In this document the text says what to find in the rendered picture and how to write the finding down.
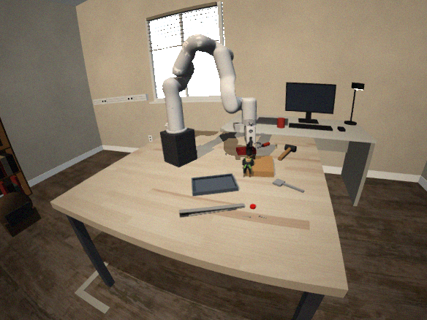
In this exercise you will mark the red rectangular tray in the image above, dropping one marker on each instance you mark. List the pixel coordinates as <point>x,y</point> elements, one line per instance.
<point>242,150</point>

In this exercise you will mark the tan wooden board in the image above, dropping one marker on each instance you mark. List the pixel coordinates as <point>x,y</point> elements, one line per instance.
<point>263,167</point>

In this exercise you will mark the black rubber mallet with wooden handle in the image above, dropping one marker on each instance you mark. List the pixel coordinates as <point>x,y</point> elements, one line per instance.
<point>287,148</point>

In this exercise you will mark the grey flat bar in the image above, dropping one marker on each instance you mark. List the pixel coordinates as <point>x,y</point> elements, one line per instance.
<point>196,211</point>

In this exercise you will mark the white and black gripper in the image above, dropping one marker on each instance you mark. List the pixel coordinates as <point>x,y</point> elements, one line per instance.
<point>250,136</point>

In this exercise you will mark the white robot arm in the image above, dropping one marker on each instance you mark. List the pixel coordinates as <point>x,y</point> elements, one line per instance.
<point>184,67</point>

